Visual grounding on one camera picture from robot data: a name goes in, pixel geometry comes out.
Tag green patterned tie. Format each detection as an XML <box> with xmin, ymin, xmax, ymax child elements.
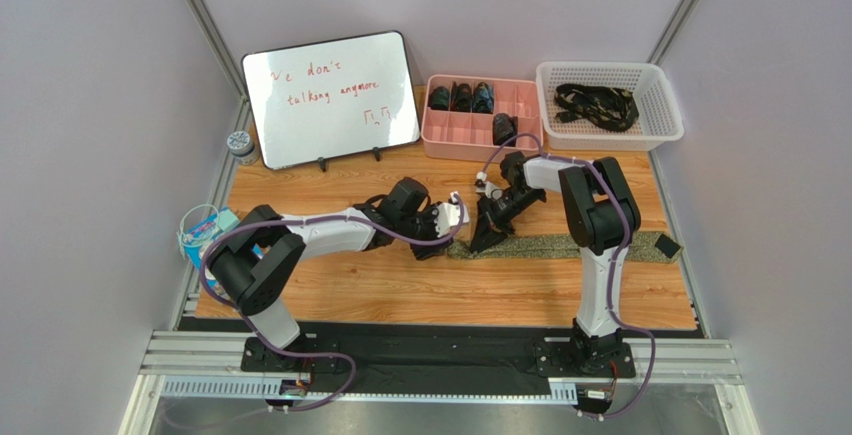
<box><xmin>446</xmin><ymin>231</ymin><xmax>683</xmax><ymax>264</ymax></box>

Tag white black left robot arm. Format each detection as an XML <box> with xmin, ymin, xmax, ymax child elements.
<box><xmin>200</xmin><ymin>177</ymin><xmax>470</xmax><ymax>353</ymax></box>

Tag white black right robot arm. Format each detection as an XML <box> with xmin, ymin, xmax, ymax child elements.
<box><xmin>470</xmin><ymin>151</ymin><xmax>641</xmax><ymax>364</ymax></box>

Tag rolled dark tie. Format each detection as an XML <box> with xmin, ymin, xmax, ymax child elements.
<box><xmin>492</xmin><ymin>113</ymin><xmax>519</xmax><ymax>147</ymax></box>
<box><xmin>471</xmin><ymin>81</ymin><xmax>495</xmax><ymax>114</ymax></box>
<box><xmin>450</xmin><ymin>82</ymin><xmax>473</xmax><ymax>113</ymax></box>
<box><xmin>427</xmin><ymin>86</ymin><xmax>451</xmax><ymax>111</ymax></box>

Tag pink divided organizer box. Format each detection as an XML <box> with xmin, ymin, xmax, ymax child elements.
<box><xmin>421</xmin><ymin>75</ymin><xmax>545</xmax><ymax>162</ymax></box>

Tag white plastic basket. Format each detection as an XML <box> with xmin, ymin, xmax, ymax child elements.
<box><xmin>536</xmin><ymin>62</ymin><xmax>684</xmax><ymax>152</ymax></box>

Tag black camouflage tie in basket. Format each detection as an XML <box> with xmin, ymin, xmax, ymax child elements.
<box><xmin>553</xmin><ymin>83</ymin><xmax>639</xmax><ymax>133</ymax></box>

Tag light blue power adapter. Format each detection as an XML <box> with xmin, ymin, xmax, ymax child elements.
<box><xmin>214</xmin><ymin>209</ymin><xmax>240</xmax><ymax>233</ymax></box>

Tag small patterned round jar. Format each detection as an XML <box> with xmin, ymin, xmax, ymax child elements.
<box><xmin>226</xmin><ymin>131</ymin><xmax>260</xmax><ymax>166</ymax></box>

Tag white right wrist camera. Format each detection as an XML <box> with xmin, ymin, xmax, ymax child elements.
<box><xmin>474</xmin><ymin>171</ymin><xmax>504</xmax><ymax>200</ymax></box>

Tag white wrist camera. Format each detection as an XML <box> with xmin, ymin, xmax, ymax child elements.
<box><xmin>474</xmin><ymin>171</ymin><xmax>504</xmax><ymax>200</ymax></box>
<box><xmin>434</xmin><ymin>202</ymin><xmax>470</xmax><ymax>238</ymax></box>

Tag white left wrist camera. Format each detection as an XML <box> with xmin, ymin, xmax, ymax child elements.
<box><xmin>434</xmin><ymin>202</ymin><xmax>470</xmax><ymax>238</ymax></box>

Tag white whiteboard black frame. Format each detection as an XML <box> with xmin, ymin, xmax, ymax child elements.
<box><xmin>241</xmin><ymin>31</ymin><xmax>421</xmax><ymax>170</ymax></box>

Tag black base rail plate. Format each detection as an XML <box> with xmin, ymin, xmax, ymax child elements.
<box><xmin>176</xmin><ymin>316</ymin><xmax>707</xmax><ymax>397</ymax></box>

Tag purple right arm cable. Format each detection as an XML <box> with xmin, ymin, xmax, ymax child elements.
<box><xmin>475</xmin><ymin>132</ymin><xmax>658</xmax><ymax>420</ymax></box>

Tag white adapter cable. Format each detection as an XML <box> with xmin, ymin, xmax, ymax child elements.
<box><xmin>176</xmin><ymin>203</ymin><xmax>221</xmax><ymax>261</ymax></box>

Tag aluminium frame rail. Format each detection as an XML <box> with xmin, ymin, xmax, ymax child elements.
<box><xmin>119</xmin><ymin>331</ymin><xmax>756</xmax><ymax>434</ymax></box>

